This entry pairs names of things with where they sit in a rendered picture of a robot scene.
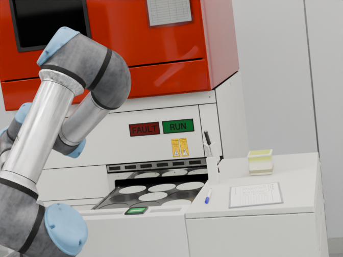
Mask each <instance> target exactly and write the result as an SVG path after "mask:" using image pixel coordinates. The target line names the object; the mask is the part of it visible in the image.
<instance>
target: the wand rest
mask: <svg viewBox="0 0 343 257"><path fill-rule="evenodd" d="M203 145H204V148H205V151H206V155H207V158H206V162H207V170H208V178H209V184H210V185H215V184H219V177H218V168H217V163H218V161H219V160H220V157H219V154H218V150H217V147H216V143H215V142H213V143H212V144H210V145H207V144H206V143H203Z"/></svg>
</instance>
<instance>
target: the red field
mask: <svg viewBox="0 0 343 257"><path fill-rule="evenodd" d="M130 131H131V136H135V135H146V134H158V133H159V129H158V123H148V124H137V125H130Z"/></svg>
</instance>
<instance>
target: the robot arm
mask: <svg viewBox="0 0 343 257"><path fill-rule="evenodd" d="M37 64H38V65H39V67H41V69H40V71H39V77H40V79H41V85H40V87H39V89H38V91H37V93H36V95H35V98H34V100H33V102H32V103H31V102H27V103H25V104H23V105H22V106H21V107H20V108H19V110H18V112H16V114H15V116H14V118H13V120H12V122H11V124H10V125H9V126H7V127H5V128H4V129H2V130H1V131H0V169H1V171H0V245H1V246H4V247H7V248H10V249H12V250H14V252H12V253H10V254H9V255H8V256H7V257H76V256H77V254H79V253H80V252H81V250H82V248H83V246H84V244H85V243H86V241H87V238H88V228H87V225H86V222H85V221H84V220H83V217H82V216H81V214H80V213H79V212H78V211H77V210H75V209H74V208H73V207H71V206H69V205H67V204H64V203H54V204H52V205H50V206H48V207H45V206H44V203H43V201H42V200H39V201H37V199H38V196H39V193H38V190H37V188H36V185H37V182H38V180H39V178H40V175H41V173H42V171H43V168H44V166H45V164H46V161H47V159H48V157H49V155H50V152H51V150H52V149H53V150H55V151H57V152H60V153H62V154H63V155H64V156H68V157H71V158H73V159H76V158H77V157H79V155H80V154H81V152H82V151H83V149H84V147H85V144H86V138H85V137H86V136H87V135H88V134H89V133H90V132H91V131H92V130H93V129H94V128H95V127H96V126H97V125H98V124H99V123H100V122H101V121H102V120H103V119H104V118H105V117H106V116H107V114H108V113H109V112H110V111H113V110H116V109H118V108H119V107H120V106H121V105H122V104H123V103H124V102H125V101H126V99H127V98H128V96H129V93H130V90H131V75H130V71H129V68H128V66H127V64H126V62H125V60H124V59H123V58H122V57H121V55H119V54H118V53H117V52H115V51H113V50H111V49H109V48H107V47H105V46H103V45H101V44H99V43H98V42H96V41H94V40H92V39H90V38H88V37H86V36H84V35H83V34H81V33H80V32H77V31H75V30H72V29H70V28H68V27H61V28H60V29H59V30H58V31H57V32H56V33H55V35H54V36H53V38H52V39H51V41H50V42H49V43H48V45H47V46H46V48H45V49H44V51H43V52H42V54H41V56H40V57H39V59H38V61H37ZM85 89H87V90H89V91H90V92H89V93H88V94H87V96H86V97H85V98H84V99H83V100H82V102H81V103H80V104H79V105H78V106H77V107H76V109H75V110H74V111H73V112H72V113H71V115H70V116H69V117H68V118H67V119H66V120H65V121H64V119H65V117H66V115H67V113H68V110H69V108H70V106H71V103H72V101H73V99H74V97H75V96H77V95H80V94H82V93H83V92H84V90H85ZM63 122H64V123H63Z"/></svg>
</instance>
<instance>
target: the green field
mask: <svg viewBox="0 0 343 257"><path fill-rule="evenodd" d="M163 127H164V132H165V133H170V132H182V131H193V126H192V120H181V121H170V122H163Z"/></svg>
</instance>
